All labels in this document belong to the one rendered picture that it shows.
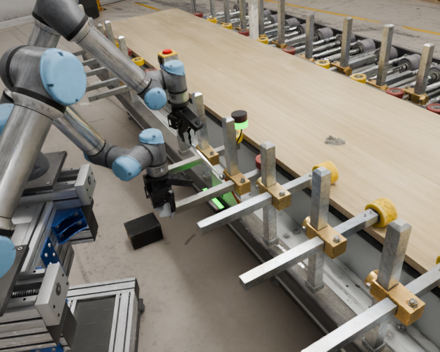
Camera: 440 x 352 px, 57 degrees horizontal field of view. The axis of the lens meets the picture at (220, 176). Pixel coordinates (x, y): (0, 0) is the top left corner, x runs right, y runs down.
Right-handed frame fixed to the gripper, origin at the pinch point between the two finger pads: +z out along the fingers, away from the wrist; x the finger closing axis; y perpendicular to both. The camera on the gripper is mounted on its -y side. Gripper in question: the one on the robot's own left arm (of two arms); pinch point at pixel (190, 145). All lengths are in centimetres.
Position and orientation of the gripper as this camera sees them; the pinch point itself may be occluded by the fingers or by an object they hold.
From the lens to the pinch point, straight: 169.1
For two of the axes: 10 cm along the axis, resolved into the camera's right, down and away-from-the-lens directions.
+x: -6.5, 4.9, -5.8
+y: -7.6, -3.3, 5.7
